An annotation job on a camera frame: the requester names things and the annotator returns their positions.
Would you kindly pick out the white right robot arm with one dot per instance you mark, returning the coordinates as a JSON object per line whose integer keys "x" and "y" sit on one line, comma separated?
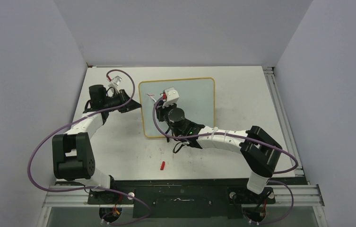
{"x": 257, "y": 147}

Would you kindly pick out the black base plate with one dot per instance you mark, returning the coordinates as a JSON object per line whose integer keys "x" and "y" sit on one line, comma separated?
{"x": 201, "y": 198}

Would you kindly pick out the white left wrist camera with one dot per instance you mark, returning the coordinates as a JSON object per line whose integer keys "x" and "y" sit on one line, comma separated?
{"x": 115, "y": 82}

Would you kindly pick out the red marker cap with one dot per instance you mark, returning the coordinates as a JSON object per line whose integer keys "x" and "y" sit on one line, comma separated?
{"x": 162, "y": 165}

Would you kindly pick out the aluminium front frame rail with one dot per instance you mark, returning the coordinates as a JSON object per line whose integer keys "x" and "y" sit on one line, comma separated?
{"x": 304, "y": 196}

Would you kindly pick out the aluminium right side rail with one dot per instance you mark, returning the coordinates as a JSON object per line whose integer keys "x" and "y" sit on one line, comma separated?
{"x": 282, "y": 117}

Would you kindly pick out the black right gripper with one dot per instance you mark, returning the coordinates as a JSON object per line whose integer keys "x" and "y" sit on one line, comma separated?
{"x": 160, "y": 109}

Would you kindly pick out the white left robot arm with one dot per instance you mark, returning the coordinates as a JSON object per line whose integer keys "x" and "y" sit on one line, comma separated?
{"x": 73, "y": 157}

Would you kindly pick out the yellow framed whiteboard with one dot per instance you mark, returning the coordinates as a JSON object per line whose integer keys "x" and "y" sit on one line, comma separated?
{"x": 197, "y": 99}

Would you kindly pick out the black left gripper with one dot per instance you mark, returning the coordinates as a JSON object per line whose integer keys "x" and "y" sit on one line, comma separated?
{"x": 130, "y": 106}

